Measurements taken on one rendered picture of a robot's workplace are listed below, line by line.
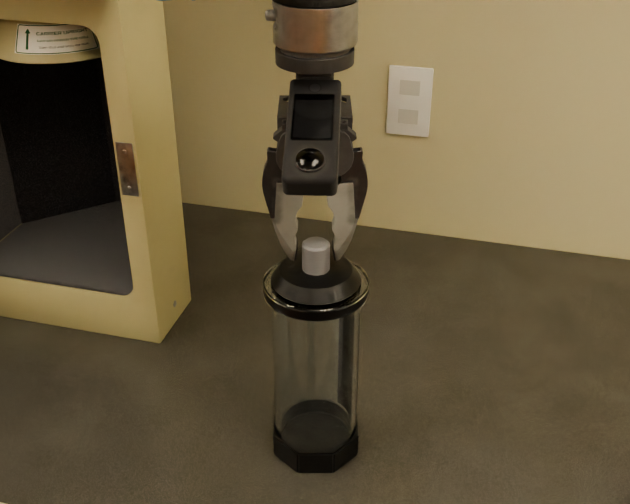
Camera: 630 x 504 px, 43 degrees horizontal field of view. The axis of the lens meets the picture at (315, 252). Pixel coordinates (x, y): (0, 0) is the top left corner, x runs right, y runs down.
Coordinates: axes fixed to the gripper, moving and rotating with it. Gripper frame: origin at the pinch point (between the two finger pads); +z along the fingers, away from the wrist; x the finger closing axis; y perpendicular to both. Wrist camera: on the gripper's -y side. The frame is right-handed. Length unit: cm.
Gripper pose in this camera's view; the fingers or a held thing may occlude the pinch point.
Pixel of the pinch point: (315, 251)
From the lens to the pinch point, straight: 79.9
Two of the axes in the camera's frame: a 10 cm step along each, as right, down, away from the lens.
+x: -10.0, 0.0, 0.0
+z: 0.0, 8.6, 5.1
